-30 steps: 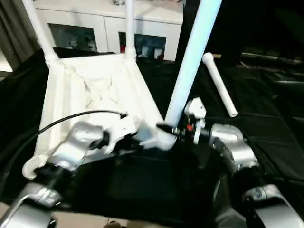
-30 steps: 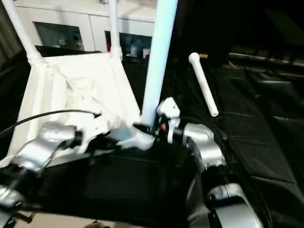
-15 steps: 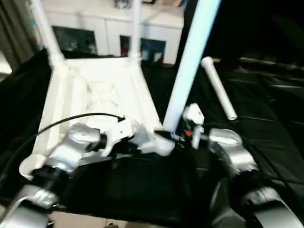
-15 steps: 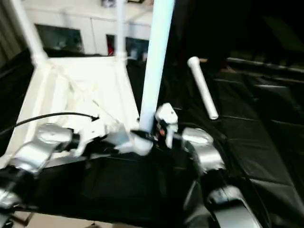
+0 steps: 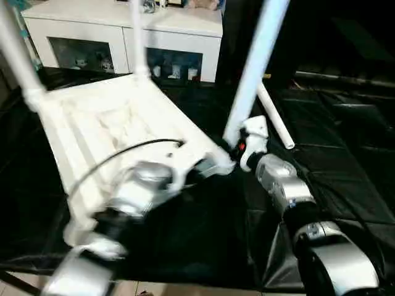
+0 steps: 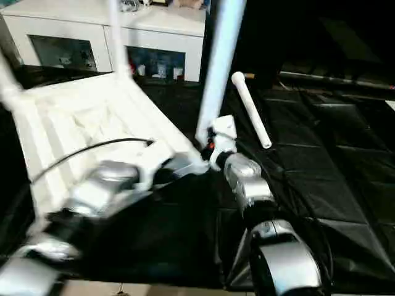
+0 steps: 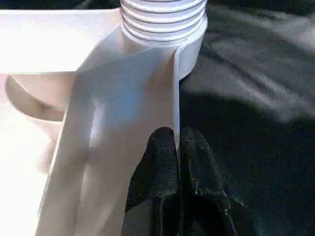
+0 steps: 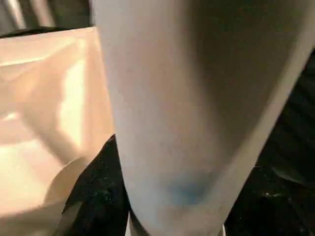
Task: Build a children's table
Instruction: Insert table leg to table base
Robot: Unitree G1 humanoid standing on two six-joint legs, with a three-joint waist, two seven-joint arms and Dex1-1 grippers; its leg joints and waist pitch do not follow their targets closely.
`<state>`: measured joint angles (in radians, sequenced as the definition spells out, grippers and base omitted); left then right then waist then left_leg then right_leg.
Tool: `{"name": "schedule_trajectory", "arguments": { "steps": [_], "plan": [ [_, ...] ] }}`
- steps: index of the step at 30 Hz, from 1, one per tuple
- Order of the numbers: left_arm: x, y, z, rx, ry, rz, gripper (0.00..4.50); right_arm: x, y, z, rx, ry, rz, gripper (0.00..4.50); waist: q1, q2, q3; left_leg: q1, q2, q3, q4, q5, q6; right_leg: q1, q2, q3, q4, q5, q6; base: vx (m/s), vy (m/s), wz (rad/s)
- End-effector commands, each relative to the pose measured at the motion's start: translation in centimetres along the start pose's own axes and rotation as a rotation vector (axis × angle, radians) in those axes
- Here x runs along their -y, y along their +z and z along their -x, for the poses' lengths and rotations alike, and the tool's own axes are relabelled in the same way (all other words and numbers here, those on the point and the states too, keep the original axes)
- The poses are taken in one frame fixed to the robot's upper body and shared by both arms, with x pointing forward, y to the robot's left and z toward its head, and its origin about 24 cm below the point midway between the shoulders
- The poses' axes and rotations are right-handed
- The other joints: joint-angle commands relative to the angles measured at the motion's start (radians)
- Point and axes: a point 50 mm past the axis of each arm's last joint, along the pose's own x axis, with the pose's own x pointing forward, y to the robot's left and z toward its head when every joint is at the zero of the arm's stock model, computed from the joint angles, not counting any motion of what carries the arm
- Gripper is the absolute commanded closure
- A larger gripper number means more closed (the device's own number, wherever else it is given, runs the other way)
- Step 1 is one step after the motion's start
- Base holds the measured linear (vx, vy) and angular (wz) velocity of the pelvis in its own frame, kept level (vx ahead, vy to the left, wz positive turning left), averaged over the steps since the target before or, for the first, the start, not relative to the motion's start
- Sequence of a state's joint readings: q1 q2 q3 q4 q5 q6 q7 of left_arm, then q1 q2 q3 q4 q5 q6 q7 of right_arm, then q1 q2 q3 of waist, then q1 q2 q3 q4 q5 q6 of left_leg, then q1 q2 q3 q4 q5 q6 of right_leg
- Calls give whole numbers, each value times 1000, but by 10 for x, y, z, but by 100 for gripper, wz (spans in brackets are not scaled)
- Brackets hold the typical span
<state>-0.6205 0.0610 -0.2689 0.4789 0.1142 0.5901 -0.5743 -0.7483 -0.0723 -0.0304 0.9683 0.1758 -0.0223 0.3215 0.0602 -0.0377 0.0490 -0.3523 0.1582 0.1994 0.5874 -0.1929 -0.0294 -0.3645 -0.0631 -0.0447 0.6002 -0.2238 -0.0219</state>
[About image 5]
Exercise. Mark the white plastic table leg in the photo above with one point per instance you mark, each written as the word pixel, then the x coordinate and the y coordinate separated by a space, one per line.
pixel 274 117
pixel 139 37
pixel 256 61
pixel 18 55

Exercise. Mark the white plastic table top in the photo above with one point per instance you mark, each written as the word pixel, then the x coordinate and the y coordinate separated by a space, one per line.
pixel 111 123

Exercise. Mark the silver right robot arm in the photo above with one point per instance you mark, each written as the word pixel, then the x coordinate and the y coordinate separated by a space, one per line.
pixel 290 191

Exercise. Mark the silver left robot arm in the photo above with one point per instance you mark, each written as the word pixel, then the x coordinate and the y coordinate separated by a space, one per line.
pixel 136 191

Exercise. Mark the small tan tag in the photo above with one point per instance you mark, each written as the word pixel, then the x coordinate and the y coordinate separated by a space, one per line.
pixel 266 75

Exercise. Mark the black mat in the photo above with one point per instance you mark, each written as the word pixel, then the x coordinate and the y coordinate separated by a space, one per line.
pixel 345 160

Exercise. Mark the white glass-door cabinet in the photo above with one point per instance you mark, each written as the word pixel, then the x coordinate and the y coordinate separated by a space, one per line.
pixel 123 24

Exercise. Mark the black stand leg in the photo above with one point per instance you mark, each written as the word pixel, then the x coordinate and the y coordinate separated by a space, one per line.
pixel 15 282

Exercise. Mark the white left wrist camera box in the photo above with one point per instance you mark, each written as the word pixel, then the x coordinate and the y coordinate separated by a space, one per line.
pixel 188 159

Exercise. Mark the black metal rail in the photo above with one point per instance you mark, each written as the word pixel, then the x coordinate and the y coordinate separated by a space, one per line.
pixel 345 77

